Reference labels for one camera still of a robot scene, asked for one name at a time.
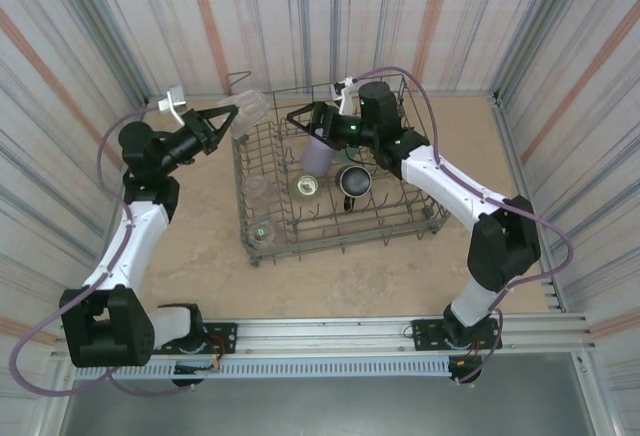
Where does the lilac tall cup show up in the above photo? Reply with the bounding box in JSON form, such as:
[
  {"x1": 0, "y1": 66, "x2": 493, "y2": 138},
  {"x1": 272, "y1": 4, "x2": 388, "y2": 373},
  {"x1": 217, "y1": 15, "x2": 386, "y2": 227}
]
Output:
[{"x1": 299, "y1": 135, "x2": 335, "y2": 177}]

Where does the yellow translucent cup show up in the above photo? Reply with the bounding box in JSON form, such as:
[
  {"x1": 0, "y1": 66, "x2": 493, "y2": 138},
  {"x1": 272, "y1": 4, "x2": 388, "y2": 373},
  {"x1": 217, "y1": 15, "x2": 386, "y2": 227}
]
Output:
[{"x1": 289, "y1": 174, "x2": 321, "y2": 201}]

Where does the black mug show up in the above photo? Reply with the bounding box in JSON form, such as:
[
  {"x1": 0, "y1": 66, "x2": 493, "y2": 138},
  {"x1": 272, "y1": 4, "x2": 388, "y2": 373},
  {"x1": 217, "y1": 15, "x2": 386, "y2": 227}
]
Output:
[{"x1": 334, "y1": 164, "x2": 374, "y2": 213}]

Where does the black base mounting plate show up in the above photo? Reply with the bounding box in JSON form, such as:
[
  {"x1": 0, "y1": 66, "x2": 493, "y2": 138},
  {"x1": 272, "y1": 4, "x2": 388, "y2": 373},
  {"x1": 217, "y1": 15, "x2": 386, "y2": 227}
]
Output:
[
  {"x1": 412, "y1": 316, "x2": 503, "y2": 352},
  {"x1": 194, "y1": 322, "x2": 239, "y2": 356}
]

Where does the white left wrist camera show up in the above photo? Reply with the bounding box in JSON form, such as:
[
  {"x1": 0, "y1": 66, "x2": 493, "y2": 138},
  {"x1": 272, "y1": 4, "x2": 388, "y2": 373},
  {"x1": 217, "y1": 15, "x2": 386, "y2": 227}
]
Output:
[{"x1": 158, "y1": 86, "x2": 189, "y2": 127}]

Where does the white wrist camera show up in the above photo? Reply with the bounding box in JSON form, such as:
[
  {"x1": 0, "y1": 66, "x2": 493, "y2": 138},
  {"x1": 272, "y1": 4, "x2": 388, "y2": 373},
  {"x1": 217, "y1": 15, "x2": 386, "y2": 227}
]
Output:
[
  {"x1": 158, "y1": 86, "x2": 189, "y2": 127},
  {"x1": 332, "y1": 77, "x2": 362, "y2": 116}
]

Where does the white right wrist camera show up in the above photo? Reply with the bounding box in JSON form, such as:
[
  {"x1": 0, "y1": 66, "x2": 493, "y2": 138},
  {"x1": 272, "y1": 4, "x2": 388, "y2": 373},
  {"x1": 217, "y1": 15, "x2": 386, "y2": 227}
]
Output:
[{"x1": 332, "y1": 77, "x2": 362, "y2": 116}]

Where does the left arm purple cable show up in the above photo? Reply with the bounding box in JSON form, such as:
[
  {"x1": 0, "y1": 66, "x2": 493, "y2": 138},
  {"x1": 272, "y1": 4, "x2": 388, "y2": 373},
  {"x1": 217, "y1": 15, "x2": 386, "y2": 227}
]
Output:
[{"x1": 10, "y1": 105, "x2": 194, "y2": 398}]

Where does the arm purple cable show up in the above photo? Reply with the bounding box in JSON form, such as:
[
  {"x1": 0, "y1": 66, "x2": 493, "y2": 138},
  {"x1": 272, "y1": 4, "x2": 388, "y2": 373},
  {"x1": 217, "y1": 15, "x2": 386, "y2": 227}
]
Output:
[
  {"x1": 349, "y1": 66, "x2": 574, "y2": 386},
  {"x1": 10, "y1": 105, "x2": 194, "y2": 398}
]

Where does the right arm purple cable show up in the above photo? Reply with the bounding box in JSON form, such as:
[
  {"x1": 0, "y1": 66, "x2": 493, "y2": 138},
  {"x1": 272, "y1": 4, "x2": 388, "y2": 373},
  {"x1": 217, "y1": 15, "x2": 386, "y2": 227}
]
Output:
[{"x1": 349, "y1": 66, "x2": 574, "y2": 386}]

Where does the grey wire dish rack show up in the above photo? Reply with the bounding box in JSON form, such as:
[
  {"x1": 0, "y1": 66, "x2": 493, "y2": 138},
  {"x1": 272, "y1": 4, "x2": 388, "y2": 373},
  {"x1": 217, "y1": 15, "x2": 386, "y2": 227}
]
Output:
[{"x1": 225, "y1": 71, "x2": 451, "y2": 267}]

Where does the red black wire bundle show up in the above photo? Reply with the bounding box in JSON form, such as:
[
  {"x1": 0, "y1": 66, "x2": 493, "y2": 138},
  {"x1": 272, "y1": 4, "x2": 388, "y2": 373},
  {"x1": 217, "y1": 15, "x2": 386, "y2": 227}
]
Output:
[
  {"x1": 202, "y1": 334, "x2": 225, "y2": 372},
  {"x1": 460, "y1": 339, "x2": 485, "y2": 370}
]

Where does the white slotted cable duct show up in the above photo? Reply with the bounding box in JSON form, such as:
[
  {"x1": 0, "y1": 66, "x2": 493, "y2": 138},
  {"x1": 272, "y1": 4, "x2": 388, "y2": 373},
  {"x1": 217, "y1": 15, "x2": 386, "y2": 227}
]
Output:
[{"x1": 74, "y1": 358, "x2": 454, "y2": 380}]

